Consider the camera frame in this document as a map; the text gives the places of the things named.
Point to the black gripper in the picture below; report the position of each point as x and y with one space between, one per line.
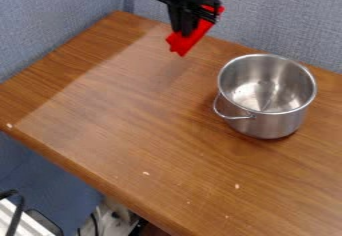
185 12

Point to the red rectangular block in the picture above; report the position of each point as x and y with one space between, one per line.
182 44

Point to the white ribbed panel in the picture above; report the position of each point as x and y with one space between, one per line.
28 227

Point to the stainless steel pot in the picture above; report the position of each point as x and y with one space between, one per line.
265 92

